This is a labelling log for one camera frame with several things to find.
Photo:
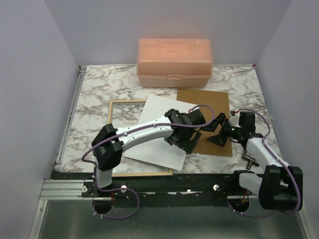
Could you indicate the orange translucent plastic box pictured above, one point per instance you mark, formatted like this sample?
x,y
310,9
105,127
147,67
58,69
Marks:
x,y
174,62

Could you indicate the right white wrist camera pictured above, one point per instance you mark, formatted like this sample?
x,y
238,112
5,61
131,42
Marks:
x,y
234,118

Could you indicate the aerial landscape photo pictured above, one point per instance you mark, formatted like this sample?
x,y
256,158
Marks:
x,y
158,151

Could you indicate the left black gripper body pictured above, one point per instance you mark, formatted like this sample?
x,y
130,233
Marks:
x,y
181,143

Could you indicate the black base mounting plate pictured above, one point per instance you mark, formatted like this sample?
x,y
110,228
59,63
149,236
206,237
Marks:
x,y
177,190

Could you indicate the aluminium rail frame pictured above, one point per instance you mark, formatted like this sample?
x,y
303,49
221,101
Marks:
x,y
72,217

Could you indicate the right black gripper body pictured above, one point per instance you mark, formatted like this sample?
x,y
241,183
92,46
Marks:
x,y
230,131

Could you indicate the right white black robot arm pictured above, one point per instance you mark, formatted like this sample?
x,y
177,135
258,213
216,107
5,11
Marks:
x,y
281,186

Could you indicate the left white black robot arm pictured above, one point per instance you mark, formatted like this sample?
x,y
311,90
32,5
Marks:
x,y
110,143

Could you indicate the brown frame backing board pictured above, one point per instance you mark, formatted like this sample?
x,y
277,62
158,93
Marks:
x,y
219,102

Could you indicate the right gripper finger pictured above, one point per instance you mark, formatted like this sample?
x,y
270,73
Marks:
x,y
218,140
218,121

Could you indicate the light wooden picture frame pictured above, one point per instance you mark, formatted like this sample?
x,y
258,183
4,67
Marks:
x,y
117,102

